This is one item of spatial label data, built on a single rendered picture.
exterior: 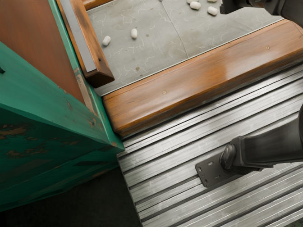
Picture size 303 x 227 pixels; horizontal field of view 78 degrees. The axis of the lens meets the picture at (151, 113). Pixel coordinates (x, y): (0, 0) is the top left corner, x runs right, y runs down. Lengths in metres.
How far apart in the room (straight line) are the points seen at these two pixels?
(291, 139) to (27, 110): 0.31
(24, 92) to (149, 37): 0.48
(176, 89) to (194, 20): 0.25
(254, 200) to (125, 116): 0.42
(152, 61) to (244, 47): 0.26
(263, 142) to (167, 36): 0.41
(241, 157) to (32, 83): 0.39
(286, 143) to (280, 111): 0.37
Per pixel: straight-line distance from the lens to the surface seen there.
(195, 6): 0.69
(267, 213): 0.65
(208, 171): 0.58
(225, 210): 0.61
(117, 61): 0.60
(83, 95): 0.42
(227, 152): 0.48
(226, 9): 0.55
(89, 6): 0.73
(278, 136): 0.35
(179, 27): 0.65
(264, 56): 0.62
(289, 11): 0.37
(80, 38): 0.51
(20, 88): 0.19
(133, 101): 0.51
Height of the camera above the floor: 1.24
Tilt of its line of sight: 75 degrees down
